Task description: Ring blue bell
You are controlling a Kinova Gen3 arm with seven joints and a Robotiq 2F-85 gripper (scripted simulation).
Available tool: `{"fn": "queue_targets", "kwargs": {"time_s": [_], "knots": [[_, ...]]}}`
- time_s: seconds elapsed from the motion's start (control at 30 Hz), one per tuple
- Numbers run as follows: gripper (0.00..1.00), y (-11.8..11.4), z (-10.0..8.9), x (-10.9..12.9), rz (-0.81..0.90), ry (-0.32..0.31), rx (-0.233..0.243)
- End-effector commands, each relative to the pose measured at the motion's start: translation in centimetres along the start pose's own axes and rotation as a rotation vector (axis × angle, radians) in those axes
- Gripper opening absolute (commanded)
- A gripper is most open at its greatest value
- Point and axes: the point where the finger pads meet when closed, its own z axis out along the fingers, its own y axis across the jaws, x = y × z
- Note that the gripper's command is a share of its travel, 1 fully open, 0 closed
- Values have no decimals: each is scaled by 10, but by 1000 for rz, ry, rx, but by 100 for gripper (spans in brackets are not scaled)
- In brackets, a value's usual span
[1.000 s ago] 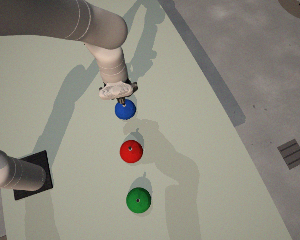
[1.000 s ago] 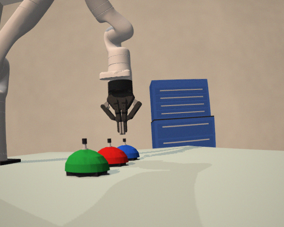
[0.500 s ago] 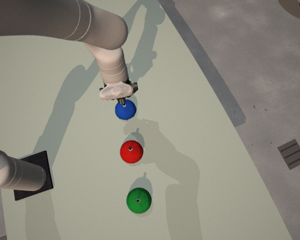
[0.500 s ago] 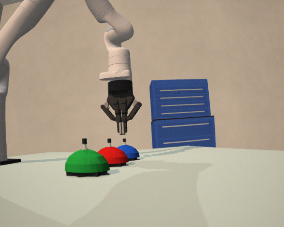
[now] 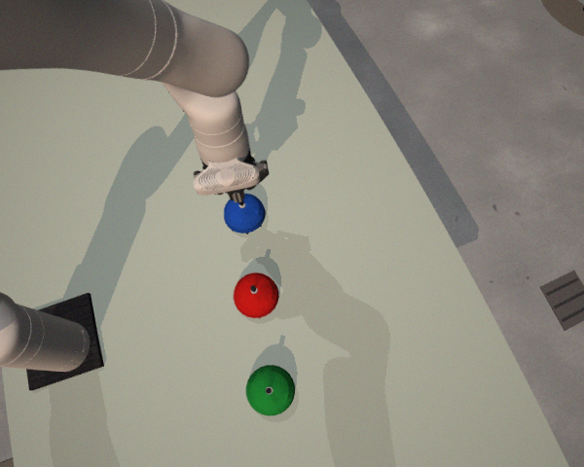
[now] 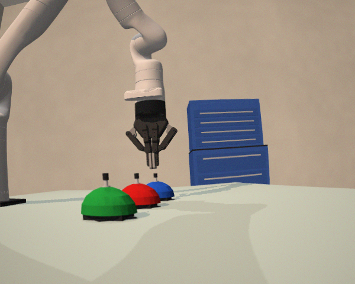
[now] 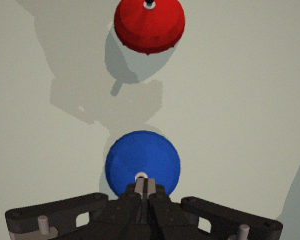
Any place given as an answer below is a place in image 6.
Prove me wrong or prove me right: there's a blue dome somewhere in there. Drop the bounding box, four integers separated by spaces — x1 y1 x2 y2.
146 173 175 201

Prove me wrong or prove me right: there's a red dome bell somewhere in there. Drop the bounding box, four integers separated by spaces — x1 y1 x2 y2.
122 173 161 209

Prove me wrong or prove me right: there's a green dome bell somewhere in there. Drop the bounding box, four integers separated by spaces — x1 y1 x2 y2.
81 173 138 222

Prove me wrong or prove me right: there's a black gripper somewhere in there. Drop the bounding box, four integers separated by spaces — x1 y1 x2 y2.
125 99 177 169

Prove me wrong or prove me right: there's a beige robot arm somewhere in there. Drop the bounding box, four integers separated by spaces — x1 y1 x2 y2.
0 0 167 201

